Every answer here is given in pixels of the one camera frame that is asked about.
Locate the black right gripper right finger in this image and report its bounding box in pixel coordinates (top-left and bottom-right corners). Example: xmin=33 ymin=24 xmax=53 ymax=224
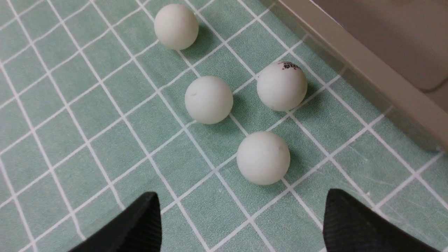
xmin=323 ymin=189 xmax=436 ymax=252

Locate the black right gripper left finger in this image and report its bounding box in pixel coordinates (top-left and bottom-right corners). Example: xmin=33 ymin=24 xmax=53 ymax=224
xmin=70 ymin=191 xmax=162 ymax=252

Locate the white ping-pong ball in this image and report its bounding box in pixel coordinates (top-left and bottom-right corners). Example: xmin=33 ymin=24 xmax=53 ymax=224
xmin=184 ymin=76 xmax=233 ymax=125
xmin=154 ymin=4 xmax=199 ymax=50
xmin=236 ymin=131 xmax=290 ymax=186

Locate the green checked tablecloth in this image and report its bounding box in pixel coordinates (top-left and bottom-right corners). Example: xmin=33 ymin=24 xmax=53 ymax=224
xmin=0 ymin=0 xmax=448 ymax=252

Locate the white ball with black mark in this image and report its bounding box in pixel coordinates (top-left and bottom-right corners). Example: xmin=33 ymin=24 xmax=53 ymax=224
xmin=257 ymin=61 xmax=308 ymax=112

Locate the olive green plastic bin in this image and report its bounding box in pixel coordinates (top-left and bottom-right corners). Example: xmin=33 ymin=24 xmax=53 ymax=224
xmin=274 ymin=0 xmax=448 ymax=150

